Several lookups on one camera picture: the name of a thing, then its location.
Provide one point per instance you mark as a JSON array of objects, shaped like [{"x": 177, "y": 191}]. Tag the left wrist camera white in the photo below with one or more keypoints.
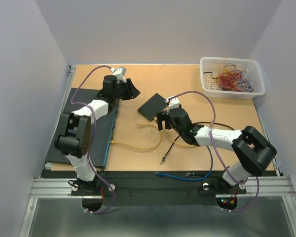
[{"x": 119, "y": 73}]

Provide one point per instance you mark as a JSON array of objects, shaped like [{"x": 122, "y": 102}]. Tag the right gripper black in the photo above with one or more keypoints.
[{"x": 162, "y": 116}]

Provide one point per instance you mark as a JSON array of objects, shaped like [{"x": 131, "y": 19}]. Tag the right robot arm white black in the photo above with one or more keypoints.
[{"x": 253, "y": 150}]

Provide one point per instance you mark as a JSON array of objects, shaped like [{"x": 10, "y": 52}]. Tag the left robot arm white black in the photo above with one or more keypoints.
[{"x": 74, "y": 136}]

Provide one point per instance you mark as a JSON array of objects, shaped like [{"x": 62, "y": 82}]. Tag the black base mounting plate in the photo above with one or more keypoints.
[{"x": 136, "y": 188}]

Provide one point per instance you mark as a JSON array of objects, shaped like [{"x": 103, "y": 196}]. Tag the small black network switch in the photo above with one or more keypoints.
[{"x": 152, "y": 107}]

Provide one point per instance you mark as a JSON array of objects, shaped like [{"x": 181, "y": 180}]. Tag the aluminium frame rail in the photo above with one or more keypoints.
[{"x": 150, "y": 206}]

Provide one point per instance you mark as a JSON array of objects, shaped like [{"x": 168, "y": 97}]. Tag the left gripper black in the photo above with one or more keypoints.
[{"x": 131, "y": 93}]

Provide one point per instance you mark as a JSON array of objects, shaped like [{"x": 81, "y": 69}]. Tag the white plastic basket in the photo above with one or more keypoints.
[{"x": 231, "y": 78}]

